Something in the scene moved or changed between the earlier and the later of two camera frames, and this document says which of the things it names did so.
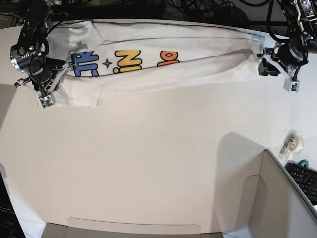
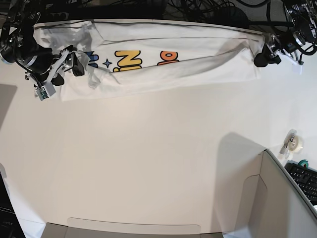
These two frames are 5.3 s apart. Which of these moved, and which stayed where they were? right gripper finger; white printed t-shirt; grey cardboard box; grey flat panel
Moved: right gripper finger
Stayed: white printed t-shirt; grey cardboard box; grey flat panel
